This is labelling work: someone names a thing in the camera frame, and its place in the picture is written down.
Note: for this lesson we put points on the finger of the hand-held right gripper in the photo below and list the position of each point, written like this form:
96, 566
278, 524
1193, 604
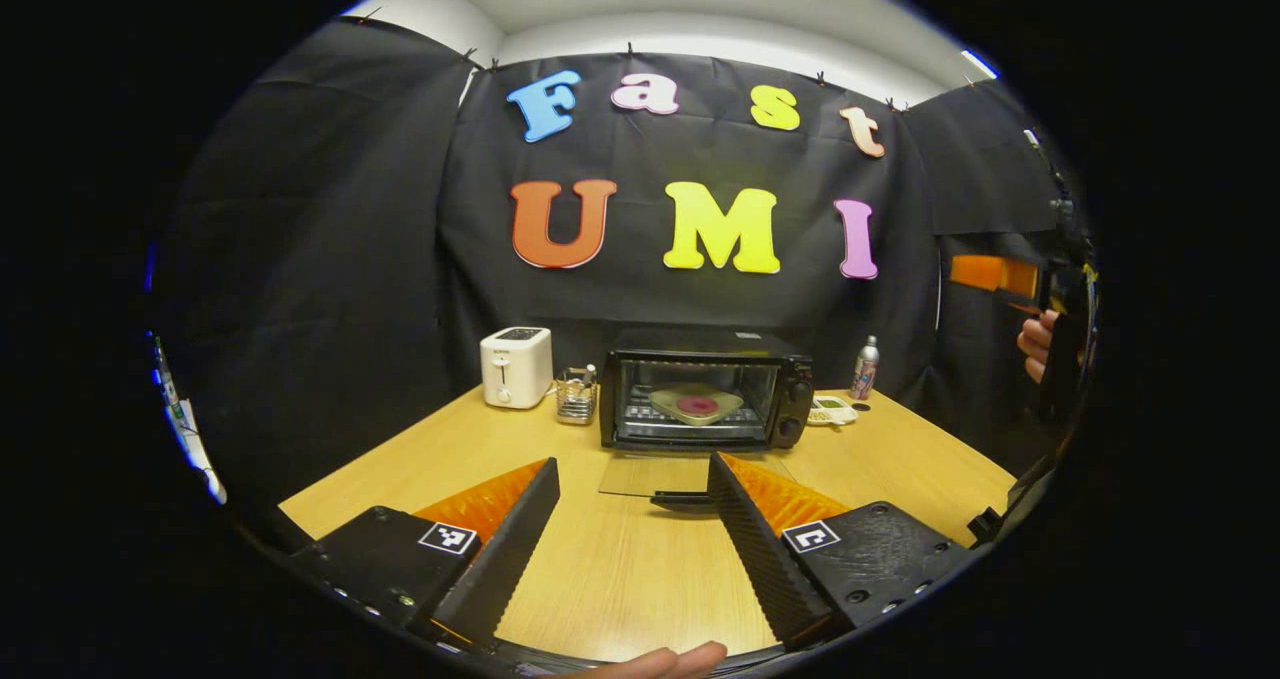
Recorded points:
990, 274

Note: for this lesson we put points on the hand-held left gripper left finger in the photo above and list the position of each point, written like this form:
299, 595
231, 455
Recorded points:
505, 559

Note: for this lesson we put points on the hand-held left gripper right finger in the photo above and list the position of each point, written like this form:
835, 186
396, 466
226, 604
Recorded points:
750, 549

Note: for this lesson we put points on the pink ham slice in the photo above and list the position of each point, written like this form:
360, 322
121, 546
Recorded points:
698, 406

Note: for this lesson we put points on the black electric oven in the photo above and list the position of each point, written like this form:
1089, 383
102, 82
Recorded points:
795, 399

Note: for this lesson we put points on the white square plate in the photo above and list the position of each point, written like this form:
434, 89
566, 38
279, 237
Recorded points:
665, 404

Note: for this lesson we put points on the silver printed bottle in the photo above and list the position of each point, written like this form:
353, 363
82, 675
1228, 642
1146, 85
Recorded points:
866, 371

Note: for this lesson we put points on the white divided dish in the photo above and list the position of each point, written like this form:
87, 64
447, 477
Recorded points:
830, 412

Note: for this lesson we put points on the small metal rack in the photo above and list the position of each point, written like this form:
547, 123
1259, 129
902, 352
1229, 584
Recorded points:
577, 396

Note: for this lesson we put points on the white toaster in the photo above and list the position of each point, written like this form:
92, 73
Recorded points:
515, 369

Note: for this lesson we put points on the small ceiling light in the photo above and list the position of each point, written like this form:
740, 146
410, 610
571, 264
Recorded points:
980, 63

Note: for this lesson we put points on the black backdrop cloth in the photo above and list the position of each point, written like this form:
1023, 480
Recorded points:
350, 259

